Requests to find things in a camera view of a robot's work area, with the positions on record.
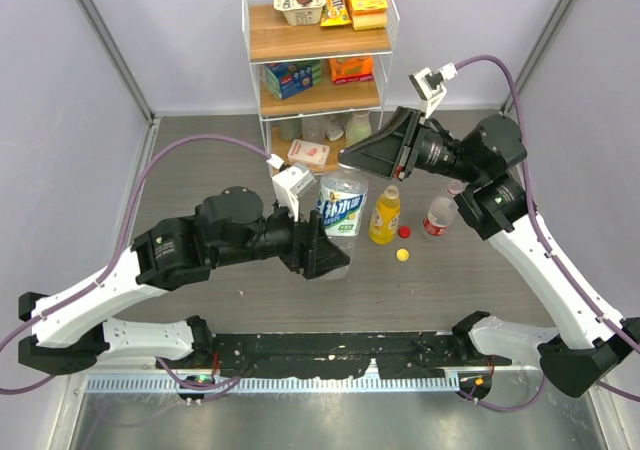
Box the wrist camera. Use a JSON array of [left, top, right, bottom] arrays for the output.
[[409, 63, 457, 119], [266, 154, 316, 222]]

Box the small white bottle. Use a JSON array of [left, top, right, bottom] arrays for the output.
[[325, 116, 344, 141]]

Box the pale green drink bottle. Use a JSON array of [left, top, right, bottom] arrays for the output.
[[345, 110, 372, 146]]

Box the white cable duct strip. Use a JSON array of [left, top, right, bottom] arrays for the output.
[[85, 372, 460, 394]]

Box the purple cable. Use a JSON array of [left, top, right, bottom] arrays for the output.
[[0, 134, 281, 396], [452, 55, 640, 411]]

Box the yellow juice bottle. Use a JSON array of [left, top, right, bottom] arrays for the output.
[[369, 185, 401, 245]]

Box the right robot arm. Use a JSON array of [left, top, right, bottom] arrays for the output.
[[338, 107, 639, 398]]

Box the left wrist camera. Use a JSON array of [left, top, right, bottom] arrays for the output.
[[266, 154, 316, 222]]

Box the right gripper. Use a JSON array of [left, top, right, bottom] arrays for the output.
[[338, 106, 484, 184]]

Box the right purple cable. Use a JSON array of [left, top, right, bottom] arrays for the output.
[[452, 55, 640, 411]]

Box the white wire shelf rack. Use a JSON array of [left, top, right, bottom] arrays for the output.
[[240, 0, 402, 180]]

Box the small blue-label water bottle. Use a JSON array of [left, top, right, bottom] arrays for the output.
[[316, 166, 368, 259]]

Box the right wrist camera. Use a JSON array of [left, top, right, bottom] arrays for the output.
[[409, 63, 457, 119]]

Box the clear red-label water bottle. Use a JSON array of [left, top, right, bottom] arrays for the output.
[[423, 180, 464, 238]]

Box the chocolate pudding cup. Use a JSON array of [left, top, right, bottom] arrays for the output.
[[273, 0, 326, 26]]

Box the yellow candy bag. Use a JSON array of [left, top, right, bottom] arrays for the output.
[[320, 0, 352, 27]]

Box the clear plastic cup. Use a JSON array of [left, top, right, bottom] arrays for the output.
[[301, 116, 327, 144]]

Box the red bottle cap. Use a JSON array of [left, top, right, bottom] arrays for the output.
[[398, 226, 411, 238]]

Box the red white card box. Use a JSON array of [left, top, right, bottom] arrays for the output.
[[287, 139, 330, 169]]

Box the blue green box pack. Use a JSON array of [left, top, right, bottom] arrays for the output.
[[263, 60, 322, 100]]

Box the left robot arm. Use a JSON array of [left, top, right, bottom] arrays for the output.
[[18, 186, 350, 375]]

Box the orange snack box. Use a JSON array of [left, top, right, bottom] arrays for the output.
[[329, 56, 374, 85]]

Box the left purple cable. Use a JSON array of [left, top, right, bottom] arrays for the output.
[[0, 134, 281, 396]]

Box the yellow sponge pack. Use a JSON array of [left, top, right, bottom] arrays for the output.
[[347, 0, 388, 31]]

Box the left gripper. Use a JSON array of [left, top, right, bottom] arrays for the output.
[[213, 193, 351, 280]]

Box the yellow bottle cap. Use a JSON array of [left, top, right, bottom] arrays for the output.
[[396, 249, 410, 262]]

